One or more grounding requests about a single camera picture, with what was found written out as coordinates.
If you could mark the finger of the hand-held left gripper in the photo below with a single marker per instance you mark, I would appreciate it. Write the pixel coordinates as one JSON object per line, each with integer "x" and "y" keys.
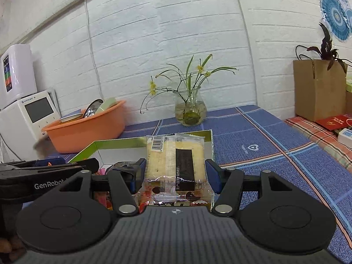
{"x": 49, "y": 162}
{"x": 89, "y": 165}

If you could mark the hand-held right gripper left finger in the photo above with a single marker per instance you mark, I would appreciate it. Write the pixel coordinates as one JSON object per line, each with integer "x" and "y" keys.
{"x": 140, "y": 176}

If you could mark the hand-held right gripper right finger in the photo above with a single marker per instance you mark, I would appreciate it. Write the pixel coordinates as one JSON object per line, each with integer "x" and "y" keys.
{"x": 212, "y": 176}

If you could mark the green cardboard box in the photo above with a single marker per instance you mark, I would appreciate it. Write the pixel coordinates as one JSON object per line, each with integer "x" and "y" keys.
{"x": 90, "y": 151}

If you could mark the cake slice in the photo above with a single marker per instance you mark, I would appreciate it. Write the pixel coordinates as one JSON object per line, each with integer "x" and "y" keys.
{"x": 159, "y": 159}

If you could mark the person's left hand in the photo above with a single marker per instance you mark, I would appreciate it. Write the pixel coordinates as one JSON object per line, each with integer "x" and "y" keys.
{"x": 8, "y": 246}

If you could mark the orange plastic basin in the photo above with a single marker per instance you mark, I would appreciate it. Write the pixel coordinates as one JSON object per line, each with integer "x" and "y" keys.
{"x": 82, "y": 134}

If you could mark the white appliance with screen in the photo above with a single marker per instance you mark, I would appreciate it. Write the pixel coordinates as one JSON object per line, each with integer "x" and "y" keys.
{"x": 16, "y": 132}

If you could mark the metal bowl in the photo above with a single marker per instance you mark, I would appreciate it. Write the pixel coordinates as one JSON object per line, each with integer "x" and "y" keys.
{"x": 92, "y": 108}

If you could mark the pale green bowl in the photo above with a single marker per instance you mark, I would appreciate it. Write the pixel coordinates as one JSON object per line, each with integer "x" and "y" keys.
{"x": 107, "y": 104}

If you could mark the blue plaid tablecloth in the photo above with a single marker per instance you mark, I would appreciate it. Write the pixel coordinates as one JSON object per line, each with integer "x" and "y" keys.
{"x": 261, "y": 132}

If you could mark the glass vase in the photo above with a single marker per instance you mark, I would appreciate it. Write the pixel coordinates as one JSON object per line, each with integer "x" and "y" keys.
{"x": 189, "y": 110}

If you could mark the white water purifier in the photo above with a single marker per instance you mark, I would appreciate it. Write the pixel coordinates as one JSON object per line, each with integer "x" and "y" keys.
{"x": 19, "y": 74}

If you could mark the yellow flowering plant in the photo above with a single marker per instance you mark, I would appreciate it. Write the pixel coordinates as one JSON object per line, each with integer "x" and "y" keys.
{"x": 189, "y": 74}

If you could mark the orange plaid cloth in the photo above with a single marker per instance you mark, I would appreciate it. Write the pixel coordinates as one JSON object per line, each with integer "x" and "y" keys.
{"x": 310, "y": 132}

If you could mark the red envelope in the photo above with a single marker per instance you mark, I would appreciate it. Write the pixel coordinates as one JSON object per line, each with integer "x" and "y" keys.
{"x": 334, "y": 121}

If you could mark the brown paper bag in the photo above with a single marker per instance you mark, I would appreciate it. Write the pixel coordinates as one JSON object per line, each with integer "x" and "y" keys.
{"x": 319, "y": 90}

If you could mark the white power strip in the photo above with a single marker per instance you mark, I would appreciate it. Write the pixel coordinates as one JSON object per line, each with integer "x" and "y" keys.
{"x": 346, "y": 137}

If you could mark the pale green box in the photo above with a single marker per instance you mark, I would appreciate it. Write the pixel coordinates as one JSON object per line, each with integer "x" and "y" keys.
{"x": 349, "y": 84}

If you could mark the purple leaf plant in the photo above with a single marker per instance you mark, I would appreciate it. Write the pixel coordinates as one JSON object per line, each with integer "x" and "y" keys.
{"x": 328, "y": 51}

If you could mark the white wall conduit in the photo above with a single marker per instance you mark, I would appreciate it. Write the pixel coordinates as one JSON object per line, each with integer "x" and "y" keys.
{"x": 249, "y": 46}

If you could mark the blue round wall decal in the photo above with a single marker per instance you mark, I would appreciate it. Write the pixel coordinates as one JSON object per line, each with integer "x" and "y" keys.
{"x": 334, "y": 13}

